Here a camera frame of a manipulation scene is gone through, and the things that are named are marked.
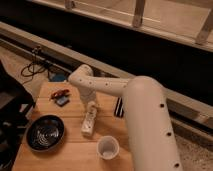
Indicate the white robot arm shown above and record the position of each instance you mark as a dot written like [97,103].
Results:
[151,137]

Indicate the black white striped block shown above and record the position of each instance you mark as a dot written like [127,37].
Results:
[118,112]

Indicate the blue object under table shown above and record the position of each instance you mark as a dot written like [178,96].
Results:
[58,78]

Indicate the translucent plastic cup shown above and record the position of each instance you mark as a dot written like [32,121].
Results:
[107,147]

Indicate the black chair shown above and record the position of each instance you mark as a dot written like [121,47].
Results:
[12,96]

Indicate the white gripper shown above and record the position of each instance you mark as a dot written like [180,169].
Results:
[87,95]

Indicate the black bowl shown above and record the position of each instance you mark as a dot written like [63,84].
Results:
[45,133]

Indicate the white plastic bottle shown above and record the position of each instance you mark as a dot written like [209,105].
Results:
[89,120]

